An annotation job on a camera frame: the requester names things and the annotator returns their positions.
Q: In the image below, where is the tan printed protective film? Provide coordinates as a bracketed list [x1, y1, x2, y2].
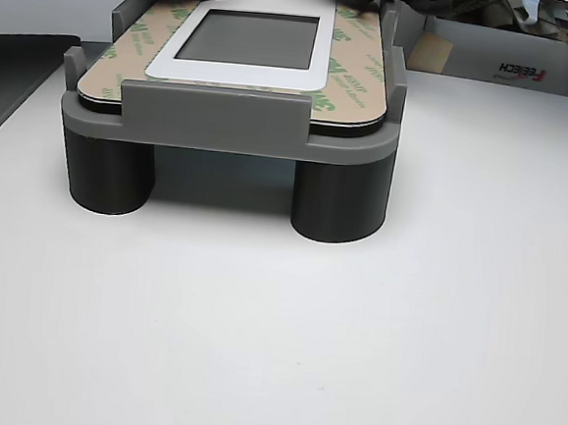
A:
[75, 0, 398, 131]

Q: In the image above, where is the tan film scrap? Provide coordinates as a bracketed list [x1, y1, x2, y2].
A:
[406, 29, 455, 75]

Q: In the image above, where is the pile of film scraps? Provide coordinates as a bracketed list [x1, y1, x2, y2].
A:
[425, 0, 568, 49]

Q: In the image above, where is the white framed screen panel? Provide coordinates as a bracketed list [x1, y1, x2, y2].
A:
[75, 0, 398, 141]

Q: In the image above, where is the grey fixture with dark legs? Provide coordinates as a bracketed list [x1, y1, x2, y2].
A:
[50, 0, 416, 249]

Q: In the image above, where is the dark grey tray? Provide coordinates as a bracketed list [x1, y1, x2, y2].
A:
[0, 28, 85, 163]

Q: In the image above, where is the white cardboard box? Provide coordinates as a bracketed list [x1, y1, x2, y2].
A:
[389, 7, 568, 101]

